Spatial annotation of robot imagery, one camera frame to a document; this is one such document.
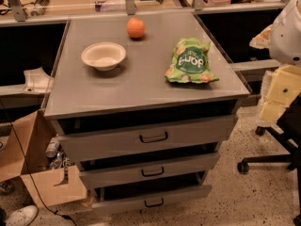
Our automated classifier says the black floor cable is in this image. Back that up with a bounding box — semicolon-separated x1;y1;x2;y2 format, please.
0;99;78;226

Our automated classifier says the white paper bowl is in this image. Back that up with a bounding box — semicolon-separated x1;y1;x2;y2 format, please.
81;42;126;72

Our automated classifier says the silver can in box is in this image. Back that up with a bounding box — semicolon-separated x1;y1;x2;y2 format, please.
45;137;59;158

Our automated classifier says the green chip bag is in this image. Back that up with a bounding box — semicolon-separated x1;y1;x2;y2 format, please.
165;38;219;84

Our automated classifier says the orange fruit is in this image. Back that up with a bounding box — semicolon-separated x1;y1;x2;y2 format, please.
126;18;145;39

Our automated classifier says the grey metal bracket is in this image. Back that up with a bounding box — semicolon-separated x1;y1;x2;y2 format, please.
22;67;54;94

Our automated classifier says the black office chair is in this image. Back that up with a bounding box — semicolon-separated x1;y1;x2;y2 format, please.
237;96;301;226

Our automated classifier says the grey top drawer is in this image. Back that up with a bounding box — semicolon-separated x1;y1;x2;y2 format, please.
59;115;237;162

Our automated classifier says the cardboard box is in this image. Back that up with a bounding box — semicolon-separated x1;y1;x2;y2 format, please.
0;110;87;208

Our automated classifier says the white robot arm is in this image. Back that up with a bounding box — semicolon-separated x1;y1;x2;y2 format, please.
258;0;301;126

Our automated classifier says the grey middle drawer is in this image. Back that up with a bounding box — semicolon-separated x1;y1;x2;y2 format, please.
79;153;220;189

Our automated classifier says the white sneaker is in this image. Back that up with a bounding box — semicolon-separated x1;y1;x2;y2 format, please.
5;205;39;226

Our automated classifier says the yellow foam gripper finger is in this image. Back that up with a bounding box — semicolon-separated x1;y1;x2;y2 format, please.
259;65;301;122

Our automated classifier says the grey drawer cabinet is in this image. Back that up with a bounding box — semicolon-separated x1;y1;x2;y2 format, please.
45;12;248;203

